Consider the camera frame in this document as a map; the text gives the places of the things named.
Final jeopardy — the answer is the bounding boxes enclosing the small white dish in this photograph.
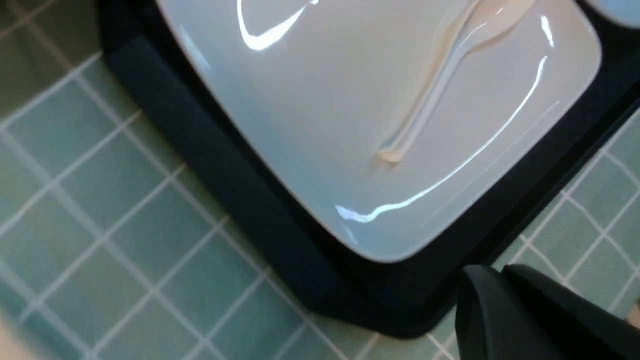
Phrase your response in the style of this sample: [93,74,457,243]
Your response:
[585,0,640,30]

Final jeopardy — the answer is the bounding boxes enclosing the green checkered tablecloth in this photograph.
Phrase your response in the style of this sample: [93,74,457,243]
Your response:
[1,0,639,360]

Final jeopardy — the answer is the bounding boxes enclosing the white ceramic soup spoon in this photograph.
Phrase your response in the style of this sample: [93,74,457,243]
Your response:
[375,0,535,163]

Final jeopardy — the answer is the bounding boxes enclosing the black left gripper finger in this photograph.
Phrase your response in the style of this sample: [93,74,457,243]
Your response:
[455,264,640,360]

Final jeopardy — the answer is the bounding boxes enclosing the black serving tray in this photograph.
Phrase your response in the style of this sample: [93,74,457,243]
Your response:
[96,0,640,340]

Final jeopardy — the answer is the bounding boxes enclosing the large white square rice plate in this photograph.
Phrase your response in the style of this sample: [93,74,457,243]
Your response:
[157,0,602,264]

